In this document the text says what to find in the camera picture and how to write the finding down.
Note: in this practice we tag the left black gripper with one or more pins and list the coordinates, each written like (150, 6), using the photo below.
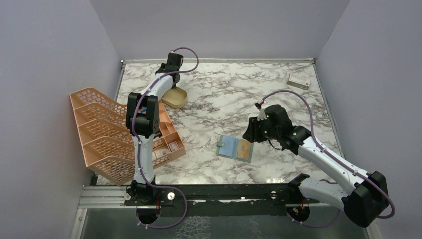
(162, 65)

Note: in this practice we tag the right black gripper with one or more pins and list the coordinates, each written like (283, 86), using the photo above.
(251, 134)

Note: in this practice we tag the green card holder wallet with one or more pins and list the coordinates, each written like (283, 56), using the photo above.
(226, 147)

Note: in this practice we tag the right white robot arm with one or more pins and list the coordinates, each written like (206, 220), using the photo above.
(361, 195)

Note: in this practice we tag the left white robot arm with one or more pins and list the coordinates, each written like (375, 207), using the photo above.
(142, 119)

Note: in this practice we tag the tan oval card tray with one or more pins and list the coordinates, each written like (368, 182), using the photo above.
(175, 97)

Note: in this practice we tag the white red small box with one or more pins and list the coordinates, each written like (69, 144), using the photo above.
(298, 81)

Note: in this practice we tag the peach plastic file organizer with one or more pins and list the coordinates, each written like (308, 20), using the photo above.
(107, 145)

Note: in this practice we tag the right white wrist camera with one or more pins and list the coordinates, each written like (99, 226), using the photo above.
(262, 115)

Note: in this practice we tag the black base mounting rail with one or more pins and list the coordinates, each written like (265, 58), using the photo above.
(215, 199)

